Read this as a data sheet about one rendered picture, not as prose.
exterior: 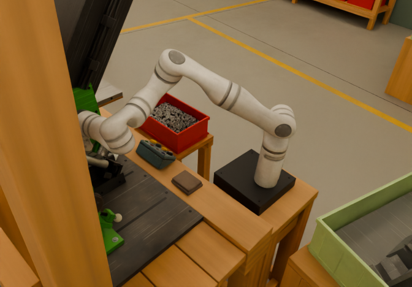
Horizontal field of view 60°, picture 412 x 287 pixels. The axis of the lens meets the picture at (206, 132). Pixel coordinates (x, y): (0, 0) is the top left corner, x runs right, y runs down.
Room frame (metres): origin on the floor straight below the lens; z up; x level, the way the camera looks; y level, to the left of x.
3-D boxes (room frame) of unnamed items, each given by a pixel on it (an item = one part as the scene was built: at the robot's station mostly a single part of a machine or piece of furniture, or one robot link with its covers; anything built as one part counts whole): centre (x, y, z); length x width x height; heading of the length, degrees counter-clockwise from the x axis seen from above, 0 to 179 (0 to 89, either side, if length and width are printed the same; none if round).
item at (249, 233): (1.25, 0.36, 0.82); 1.50 x 0.14 x 0.15; 49
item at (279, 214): (1.03, -0.24, 0.83); 0.32 x 0.32 x 0.04; 47
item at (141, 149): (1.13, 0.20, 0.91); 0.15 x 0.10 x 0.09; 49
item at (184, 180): (0.98, 0.06, 0.91); 0.10 x 0.08 x 0.03; 46
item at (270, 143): (1.03, -0.26, 1.15); 0.09 x 0.09 x 0.17; 88
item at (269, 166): (1.03, -0.25, 0.99); 0.09 x 0.09 x 0.17; 44
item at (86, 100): (1.03, 0.45, 1.17); 0.13 x 0.12 x 0.20; 49
